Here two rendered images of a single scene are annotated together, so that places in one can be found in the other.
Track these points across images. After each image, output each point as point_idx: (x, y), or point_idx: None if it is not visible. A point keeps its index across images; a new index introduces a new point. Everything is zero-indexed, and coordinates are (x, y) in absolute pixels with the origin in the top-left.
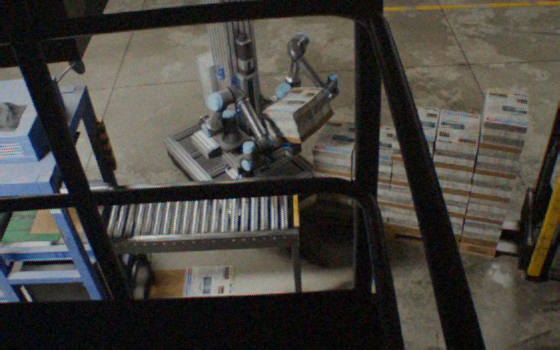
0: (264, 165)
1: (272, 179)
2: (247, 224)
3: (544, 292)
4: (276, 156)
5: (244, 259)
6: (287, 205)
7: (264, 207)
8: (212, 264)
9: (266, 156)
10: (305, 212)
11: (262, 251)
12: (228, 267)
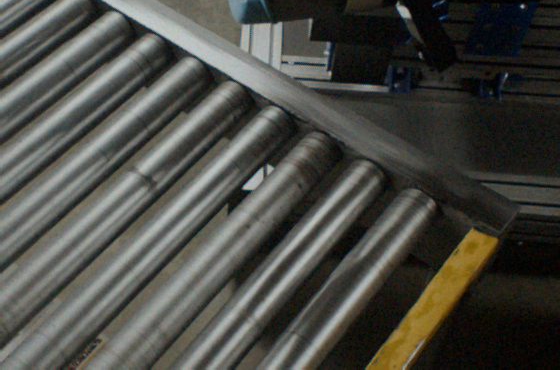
0: (464, 67)
1: (376, 150)
2: (27, 311)
3: None
4: (539, 59)
5: (171, 350)
6: (325, 356)
7: (194, 276)
8: (65, 290)
9: (407, 5)
10: (522, 331)
11: (252, 366)
12: (96, 341)
